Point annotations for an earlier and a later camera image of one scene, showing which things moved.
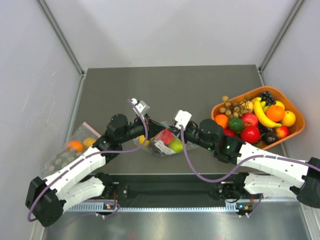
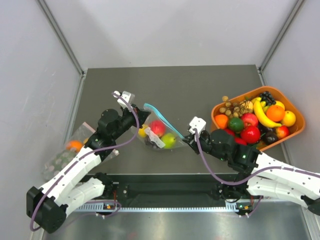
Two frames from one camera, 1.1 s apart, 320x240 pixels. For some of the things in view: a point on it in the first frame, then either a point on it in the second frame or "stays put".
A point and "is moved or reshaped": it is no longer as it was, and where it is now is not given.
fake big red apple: [250, 134] stays put
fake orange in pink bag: [77, 145] stays put
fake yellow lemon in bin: [289, 119] stays put
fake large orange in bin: [275, 113] stays put
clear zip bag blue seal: [165, 143] is moved or reshaped
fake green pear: [176, 145] -> [169, 140]
